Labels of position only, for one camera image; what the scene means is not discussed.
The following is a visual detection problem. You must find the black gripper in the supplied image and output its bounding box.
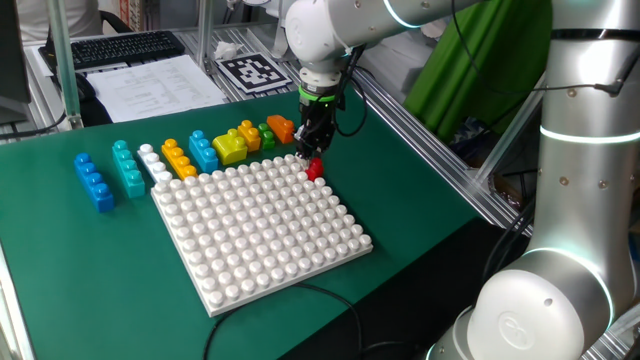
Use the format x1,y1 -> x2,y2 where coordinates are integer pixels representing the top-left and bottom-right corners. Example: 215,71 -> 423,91
293,98 -> 337,162

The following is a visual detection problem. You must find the small red block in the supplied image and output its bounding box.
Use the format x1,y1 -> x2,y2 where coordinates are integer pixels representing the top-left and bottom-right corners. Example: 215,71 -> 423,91
305,157 -> 325,183

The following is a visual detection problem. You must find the orange sloped block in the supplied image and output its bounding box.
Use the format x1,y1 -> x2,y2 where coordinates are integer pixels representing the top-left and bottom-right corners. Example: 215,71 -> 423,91
266,114 -> 297,145

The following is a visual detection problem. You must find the green two-stud block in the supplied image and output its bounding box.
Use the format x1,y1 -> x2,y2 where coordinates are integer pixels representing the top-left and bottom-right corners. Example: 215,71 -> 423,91
257,122 -> 277,151

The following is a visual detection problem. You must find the yellow-orange two-stud block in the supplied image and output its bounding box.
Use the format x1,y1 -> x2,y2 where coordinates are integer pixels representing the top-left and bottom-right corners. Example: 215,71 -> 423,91
236,119 -> 263,153

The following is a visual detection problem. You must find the large lime yellow block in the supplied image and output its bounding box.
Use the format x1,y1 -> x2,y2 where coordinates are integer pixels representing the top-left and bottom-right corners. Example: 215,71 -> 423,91
211,128 -> 249,166

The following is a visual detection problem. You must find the white studded baseplate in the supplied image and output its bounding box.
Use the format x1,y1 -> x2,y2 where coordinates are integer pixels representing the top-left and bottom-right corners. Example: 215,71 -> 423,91
149,153 -> 374,318

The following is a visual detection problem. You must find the black white fiducial marker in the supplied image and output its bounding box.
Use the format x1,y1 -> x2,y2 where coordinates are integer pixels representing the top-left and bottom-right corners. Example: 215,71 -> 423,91
214,51 -> 295,95

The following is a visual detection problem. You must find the light blue three-stud block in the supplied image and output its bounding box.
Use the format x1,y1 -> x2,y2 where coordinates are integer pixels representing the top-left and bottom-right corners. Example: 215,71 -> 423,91
188,129 -> 220,175

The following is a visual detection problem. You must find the yellow-orange four-stud block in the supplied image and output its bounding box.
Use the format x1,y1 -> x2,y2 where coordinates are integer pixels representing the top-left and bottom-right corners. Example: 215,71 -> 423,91
160,138 -> 200,183

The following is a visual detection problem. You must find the white crumpled tissue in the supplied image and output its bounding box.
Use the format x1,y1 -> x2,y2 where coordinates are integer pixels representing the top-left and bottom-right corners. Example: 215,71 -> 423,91
213,40 -> 245,62

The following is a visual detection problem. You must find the green cloth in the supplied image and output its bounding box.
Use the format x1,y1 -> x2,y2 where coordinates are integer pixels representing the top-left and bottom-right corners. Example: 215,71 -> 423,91
403,0 -> 554,145

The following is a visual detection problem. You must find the white four-stud block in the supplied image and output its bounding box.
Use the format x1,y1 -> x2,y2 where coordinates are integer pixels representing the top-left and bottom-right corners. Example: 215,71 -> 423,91
136,143 -> 176,186

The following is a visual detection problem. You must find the white printed paper sheet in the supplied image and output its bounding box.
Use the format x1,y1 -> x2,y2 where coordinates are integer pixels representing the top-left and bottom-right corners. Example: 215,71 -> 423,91
85,53 -> 229,124

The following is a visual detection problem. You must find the teal four-stud block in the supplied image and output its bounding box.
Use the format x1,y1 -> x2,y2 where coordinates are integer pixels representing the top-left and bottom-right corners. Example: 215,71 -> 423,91
111,139 -> 147,199

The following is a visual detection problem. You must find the diagonal aluminium beam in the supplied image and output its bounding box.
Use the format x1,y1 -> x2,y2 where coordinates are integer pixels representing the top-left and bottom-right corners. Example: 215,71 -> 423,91
473,74 -> 547,184

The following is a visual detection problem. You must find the black keyboard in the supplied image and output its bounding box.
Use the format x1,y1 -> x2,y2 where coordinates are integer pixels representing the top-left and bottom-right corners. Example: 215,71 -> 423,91
38,29 -> 187,72

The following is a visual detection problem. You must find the blue four-stud block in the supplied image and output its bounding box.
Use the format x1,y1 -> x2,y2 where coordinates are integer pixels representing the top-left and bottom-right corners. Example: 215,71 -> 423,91
73,152 -> 116,214

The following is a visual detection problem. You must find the red white printed box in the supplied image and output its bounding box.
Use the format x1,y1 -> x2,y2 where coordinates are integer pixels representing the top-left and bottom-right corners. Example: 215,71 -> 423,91
118,0 -> 147,32

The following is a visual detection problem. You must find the black office chair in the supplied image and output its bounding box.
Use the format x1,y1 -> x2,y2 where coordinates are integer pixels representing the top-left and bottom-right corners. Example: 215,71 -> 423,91
99,9 -> 135,35

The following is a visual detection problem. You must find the green cutting mat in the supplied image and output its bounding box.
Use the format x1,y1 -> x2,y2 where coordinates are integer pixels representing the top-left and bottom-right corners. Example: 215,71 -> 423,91
0,79 -> 481,360

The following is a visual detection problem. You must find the person in white shirt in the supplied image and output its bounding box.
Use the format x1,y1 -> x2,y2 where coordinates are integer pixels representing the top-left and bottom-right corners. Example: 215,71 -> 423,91
17,0 -> 105,42

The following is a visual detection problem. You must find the black monitor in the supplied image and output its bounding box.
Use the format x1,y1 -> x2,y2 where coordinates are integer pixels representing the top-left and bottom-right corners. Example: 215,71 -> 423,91
0,0 -> 31,126

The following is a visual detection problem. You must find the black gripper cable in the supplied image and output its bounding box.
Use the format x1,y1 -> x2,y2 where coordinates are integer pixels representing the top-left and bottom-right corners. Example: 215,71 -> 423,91
333,44 -> 370,139

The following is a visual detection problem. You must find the aluminium frame post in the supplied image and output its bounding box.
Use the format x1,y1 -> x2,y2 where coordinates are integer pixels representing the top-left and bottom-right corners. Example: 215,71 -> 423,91
195,0 -> 217,75
47,0 -> 84,130

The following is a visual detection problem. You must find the black table cable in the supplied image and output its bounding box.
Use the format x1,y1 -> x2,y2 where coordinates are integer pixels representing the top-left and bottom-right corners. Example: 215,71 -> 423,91
202,282 -> 364,360

